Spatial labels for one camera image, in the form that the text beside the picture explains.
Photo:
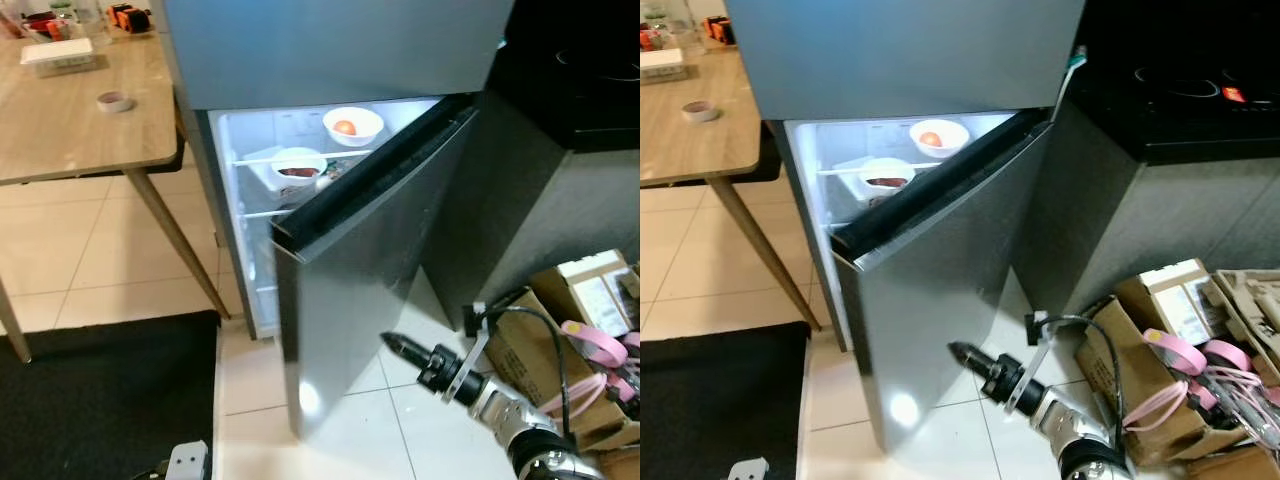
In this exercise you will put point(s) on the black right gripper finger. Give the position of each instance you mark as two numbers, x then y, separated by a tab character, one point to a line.
405	355
405	343
972	353
972	365

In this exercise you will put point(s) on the large silver fridge door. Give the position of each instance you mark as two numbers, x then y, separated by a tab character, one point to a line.
940	300
370	290

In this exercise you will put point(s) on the brown sausage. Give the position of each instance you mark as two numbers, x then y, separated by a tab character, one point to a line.
297	172
886	182

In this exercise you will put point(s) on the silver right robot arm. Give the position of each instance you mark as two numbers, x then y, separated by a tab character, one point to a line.
520	425
1080	440

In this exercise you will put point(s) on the white fridge container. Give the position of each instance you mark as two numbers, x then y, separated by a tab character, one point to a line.
846	175
258	170

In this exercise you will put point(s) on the silver grey fridge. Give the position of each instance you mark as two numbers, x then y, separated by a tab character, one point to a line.
900	60
340	60

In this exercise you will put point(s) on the printed cardboard box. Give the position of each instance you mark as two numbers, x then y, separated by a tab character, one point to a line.
1120	370
525	350

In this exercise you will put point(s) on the cardboard box white label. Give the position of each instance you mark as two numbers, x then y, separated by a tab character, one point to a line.
1185	300
600	290

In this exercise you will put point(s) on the grey kitchen counter black top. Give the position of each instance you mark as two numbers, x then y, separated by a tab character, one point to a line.
1150	200
560	190

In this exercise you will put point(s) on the white fruit bowl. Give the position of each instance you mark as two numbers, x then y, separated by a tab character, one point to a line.
953	137
368	125

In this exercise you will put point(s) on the orange round fruit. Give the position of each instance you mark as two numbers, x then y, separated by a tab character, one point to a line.
930	139
344	127

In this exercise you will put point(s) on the black floor mat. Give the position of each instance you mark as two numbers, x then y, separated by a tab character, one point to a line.
100	400
720	400

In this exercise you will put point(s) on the black induction cooktop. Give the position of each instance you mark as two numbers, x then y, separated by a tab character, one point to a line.
1200	85
600	65

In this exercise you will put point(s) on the light wooden dining table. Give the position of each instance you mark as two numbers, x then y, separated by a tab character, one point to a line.
690	130
70	120

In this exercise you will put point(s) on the beige tape roll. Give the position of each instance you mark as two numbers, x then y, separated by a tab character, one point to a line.
115	104
700	113

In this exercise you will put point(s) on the white lidded container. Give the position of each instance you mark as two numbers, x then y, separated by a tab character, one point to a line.
57	52
660	62

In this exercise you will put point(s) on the orange black device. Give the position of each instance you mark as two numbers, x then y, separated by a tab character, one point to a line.
142	20
735	32
120	17
715	28

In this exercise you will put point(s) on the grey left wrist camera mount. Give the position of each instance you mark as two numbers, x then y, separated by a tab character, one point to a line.
748	470
188	462

